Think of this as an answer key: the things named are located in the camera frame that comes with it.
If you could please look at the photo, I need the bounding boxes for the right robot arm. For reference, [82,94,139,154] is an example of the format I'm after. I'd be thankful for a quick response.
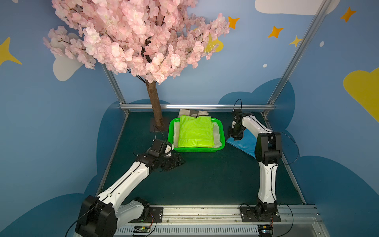
[227,109,282,219]

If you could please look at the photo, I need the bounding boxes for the circuit board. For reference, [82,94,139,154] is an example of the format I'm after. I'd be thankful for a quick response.
[133,226,152,235]
[258,225,273,237]

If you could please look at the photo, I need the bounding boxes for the pink cherry blossom tree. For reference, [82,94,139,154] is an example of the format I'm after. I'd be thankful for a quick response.
[43,0,231,127]

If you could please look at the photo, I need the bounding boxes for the green plastic basket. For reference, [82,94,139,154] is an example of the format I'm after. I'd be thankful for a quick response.
[167,118,226,153]

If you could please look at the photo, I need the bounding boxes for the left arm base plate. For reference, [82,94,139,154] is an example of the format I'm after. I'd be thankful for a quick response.
[130,206,164,223]

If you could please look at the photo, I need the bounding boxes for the white raincoat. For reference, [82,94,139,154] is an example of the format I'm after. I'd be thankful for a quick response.
[173,122,222,149]

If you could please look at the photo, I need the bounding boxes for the lime green raincoat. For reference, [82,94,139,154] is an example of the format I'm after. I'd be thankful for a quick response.
[178,116,215,148]

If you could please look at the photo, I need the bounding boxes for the right circuit board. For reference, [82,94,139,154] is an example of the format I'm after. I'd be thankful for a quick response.
[258,225,273,237]

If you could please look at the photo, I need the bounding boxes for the beige work glove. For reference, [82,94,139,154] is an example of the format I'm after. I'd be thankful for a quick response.
[178,109,209,118]

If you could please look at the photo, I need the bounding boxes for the left circuit board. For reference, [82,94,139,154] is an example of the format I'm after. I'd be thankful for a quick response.
[133,226,152,235]

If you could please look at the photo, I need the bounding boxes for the aluminium frame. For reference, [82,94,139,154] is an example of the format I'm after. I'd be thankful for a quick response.
[103,1,332,237]

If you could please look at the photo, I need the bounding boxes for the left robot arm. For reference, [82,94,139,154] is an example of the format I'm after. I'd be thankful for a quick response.
[72,139,186,237]

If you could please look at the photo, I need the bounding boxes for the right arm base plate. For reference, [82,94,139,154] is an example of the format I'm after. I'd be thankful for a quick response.
[239,205,281,223]

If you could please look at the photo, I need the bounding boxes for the blue raincoat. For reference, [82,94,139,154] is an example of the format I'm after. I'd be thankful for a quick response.
[227,129,257,158]

